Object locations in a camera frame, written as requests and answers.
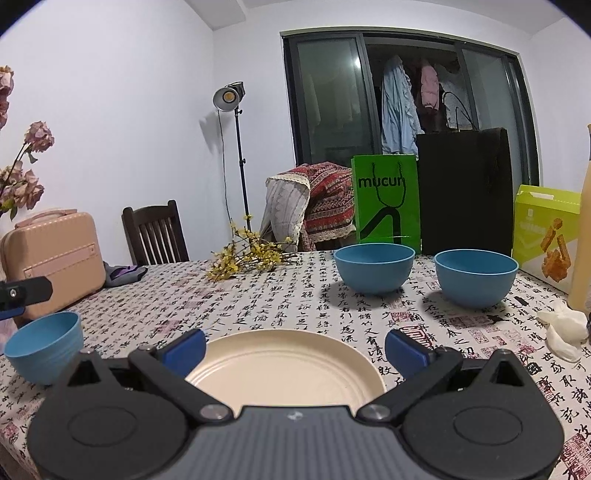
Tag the black paper bag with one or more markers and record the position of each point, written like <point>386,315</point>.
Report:
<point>466,194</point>

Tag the dark framed glass door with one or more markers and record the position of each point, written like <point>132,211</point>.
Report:
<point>332,101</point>

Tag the yellow flower branch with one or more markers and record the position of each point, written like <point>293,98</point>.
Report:
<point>244,258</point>

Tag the pink hanging jacket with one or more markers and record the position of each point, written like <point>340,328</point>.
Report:
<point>429,87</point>

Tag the lime green snack box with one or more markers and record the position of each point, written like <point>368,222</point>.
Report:
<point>545,230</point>

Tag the dark wooden chair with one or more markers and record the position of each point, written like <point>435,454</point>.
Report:
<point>157,235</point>

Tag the pink ribbed suitcase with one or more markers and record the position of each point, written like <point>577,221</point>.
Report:
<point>55,258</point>

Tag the white hanging blouse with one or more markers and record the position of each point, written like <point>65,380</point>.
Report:
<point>457,104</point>

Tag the blue bowl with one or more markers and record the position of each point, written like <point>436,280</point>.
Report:
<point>41,341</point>
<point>374,267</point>
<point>475,277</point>

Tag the green paper bag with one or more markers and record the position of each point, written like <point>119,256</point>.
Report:
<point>388,207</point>

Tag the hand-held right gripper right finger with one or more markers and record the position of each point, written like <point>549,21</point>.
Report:
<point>404,350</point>

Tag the studio light on stand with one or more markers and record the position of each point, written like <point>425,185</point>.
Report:
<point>227,97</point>

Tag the large cream plate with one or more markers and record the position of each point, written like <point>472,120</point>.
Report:
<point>286,364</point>

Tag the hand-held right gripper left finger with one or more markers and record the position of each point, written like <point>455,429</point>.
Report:
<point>187,348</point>

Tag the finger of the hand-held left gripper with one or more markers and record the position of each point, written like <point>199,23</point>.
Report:
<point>27,291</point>

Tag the red patterned blanket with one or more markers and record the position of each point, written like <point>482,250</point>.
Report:
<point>323,203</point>

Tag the light blue hanging shirt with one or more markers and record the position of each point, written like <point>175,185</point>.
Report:
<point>399,110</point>

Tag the pink dried flowers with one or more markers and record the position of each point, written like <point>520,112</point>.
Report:
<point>32,138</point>

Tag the tall beige bottle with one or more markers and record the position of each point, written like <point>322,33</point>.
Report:
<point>582,240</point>

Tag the grey folded cloth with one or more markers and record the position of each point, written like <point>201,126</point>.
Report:
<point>122,276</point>

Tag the calligraphy print tablecloth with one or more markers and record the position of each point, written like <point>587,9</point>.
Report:
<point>277,304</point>

